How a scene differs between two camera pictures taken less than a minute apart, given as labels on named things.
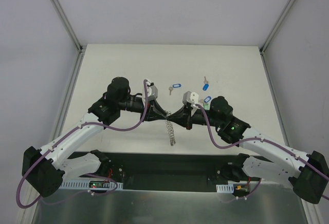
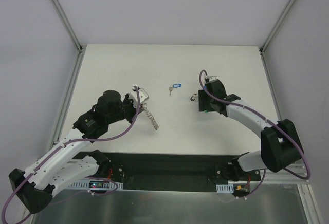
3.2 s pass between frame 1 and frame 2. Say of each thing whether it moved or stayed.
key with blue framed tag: stayed
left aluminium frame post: stayed
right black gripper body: moved
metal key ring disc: moved
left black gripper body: moved
